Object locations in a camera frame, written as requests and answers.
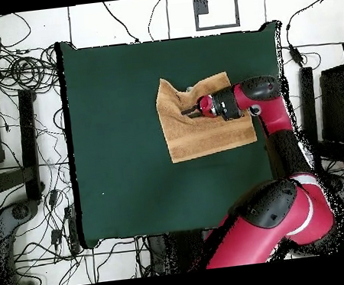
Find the tan terry towel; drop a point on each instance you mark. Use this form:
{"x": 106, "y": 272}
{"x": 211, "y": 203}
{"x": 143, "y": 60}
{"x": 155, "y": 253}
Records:
{"x": 196, "y": 136}

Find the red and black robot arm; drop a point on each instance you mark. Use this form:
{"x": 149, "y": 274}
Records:
{"x": 263, "y": 107}

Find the dark green table cloth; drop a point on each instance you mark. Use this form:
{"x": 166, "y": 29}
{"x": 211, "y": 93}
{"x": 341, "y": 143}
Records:
{"x": 111, "y": 124}

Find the black power adapter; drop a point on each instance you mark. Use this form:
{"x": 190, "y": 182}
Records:
{"x": 296, "y": 54}
{"x": 53, "y": 198}
{"x": 56, "y": 237}

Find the grey floor frame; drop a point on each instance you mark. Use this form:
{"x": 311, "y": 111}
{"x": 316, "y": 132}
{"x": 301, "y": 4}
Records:
{"x": 202, "y": 6}

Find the black stand leg frame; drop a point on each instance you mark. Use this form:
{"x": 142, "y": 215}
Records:
{"x": 29, "y": 134}
{"x": 308, "y": 102}

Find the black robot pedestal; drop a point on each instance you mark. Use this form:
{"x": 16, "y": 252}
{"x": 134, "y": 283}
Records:
{"x": 178, "y": 252}

